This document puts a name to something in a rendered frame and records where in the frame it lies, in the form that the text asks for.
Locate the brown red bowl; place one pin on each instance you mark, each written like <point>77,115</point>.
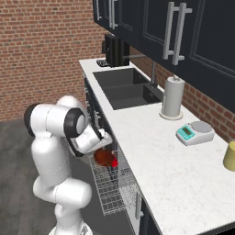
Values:
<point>103,157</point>

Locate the black coffee machine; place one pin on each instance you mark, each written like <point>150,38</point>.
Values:
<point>115,50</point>

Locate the red cup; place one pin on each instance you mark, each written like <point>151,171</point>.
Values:
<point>114,162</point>

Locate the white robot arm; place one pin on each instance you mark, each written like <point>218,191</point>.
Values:
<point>49,159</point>

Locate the yellow pot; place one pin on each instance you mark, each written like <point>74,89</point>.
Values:
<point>230,156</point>

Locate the dark lower drawer fronts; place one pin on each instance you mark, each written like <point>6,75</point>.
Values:
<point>91,101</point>

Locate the grey sink tap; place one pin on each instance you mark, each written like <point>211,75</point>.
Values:
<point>153,72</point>

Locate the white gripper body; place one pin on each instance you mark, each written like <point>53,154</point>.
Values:
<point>93,141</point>

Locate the white paper towel roll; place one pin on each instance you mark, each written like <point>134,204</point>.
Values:
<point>173,98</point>

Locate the dark lower cupboard door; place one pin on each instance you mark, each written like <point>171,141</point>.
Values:
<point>148,221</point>

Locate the white kitchen scale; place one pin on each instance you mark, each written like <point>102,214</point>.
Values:
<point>195,133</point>

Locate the dark sink basin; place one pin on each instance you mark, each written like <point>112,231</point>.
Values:
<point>127,88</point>

